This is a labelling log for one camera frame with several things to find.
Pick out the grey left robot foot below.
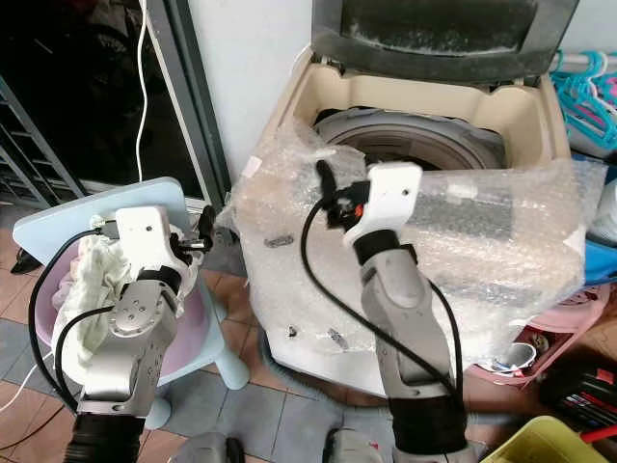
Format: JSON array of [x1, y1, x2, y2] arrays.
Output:
[[174, 431, 234, 463]]

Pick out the grey robot foot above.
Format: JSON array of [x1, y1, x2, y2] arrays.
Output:
[[322, 428, 392, 463], [174, 431, 234, 463]]

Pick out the white floor cable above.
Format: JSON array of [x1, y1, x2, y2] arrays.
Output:
[[0, 374, 41, 412]]

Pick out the grey metal door frame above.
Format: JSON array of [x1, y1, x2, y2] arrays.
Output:
[[154, 0, 234, 225]]

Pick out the beige top-load washing machine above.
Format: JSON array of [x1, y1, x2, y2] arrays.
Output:
[[241, 43, 606, 398]]

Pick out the clear bubble wrap sheet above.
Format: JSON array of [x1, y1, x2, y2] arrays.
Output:
[[229, 120, 608, 369]]

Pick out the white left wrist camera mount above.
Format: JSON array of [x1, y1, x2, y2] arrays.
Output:
[[114, 204, 190, 286]]

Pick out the grey right robot foot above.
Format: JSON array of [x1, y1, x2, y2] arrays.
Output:
[[322, 428, 392, 463]]

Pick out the dark grey washer lid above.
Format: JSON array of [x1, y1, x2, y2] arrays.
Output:
[[310, 0, 581, 86]]

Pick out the small white cup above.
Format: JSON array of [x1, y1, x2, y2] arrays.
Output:
[[486, 341, 537, 376]]

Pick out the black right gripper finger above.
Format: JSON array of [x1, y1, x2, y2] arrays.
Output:
[[313, 158, 341, 203]]

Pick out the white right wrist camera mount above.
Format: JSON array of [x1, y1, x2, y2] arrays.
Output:
[[347, 161, 424, 244]]

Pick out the yellow-green plastic bin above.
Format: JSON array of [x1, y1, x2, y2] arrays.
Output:
[[505, 415, 617, 463]]

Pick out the light blue plastic stool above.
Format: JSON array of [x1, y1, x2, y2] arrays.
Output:
[[12, 178, 252, 393]]

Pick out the white hanging wall cable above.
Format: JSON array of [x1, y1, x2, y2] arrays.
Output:
[[134, 0, 151, 157]]

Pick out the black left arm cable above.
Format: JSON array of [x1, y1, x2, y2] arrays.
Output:
[[27, 228, 121, 416]]

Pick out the white crumpled cloth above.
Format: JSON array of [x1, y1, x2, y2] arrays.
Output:
[[56, 233, 148, 379]]

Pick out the grey metal window grille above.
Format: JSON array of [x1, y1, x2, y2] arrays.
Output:
[[0, 77, 80, 209]]

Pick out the black box with red parts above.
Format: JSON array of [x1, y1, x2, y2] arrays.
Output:
[[538, 361, 617, 437]]

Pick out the pink plastic laundry basin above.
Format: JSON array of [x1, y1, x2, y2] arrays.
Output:
[[33, 239, 215, 383]]

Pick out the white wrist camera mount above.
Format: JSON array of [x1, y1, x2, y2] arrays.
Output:
[[114, 204, 190, 286], [347, 161, 424, 244]]

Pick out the black floor cable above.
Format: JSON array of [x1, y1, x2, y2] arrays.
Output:
[[0, 422, 51, 451]]

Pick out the teal plastic clothes hangers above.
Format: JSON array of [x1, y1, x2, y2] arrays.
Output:
[[548, 48, 617, 157]]

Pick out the grey washer drum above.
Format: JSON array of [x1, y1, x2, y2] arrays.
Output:
[[315, 105, 508, 175]]

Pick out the blue and white bag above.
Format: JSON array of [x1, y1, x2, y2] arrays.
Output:
[[582, 191, 617, 283]]

